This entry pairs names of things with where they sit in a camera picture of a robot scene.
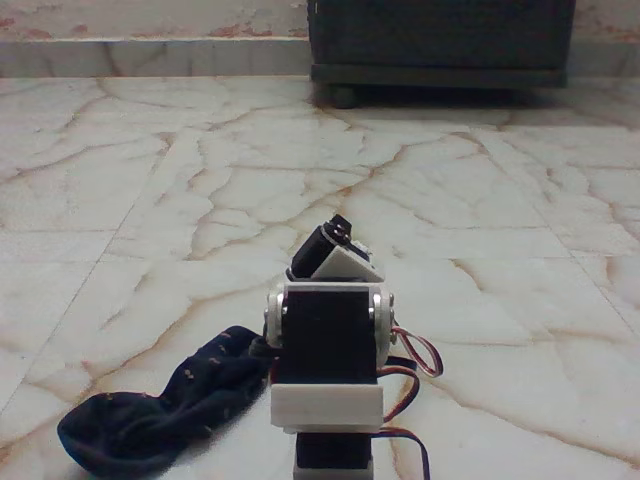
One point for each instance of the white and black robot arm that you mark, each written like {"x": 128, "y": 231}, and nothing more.
{"x": 325, "y": 340}

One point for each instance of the dark wooden cabinet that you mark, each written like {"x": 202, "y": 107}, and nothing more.
{"x": 440, "y": 35}

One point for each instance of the dark navy dotted sock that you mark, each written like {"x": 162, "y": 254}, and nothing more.
{"x": 150, "y": 420}

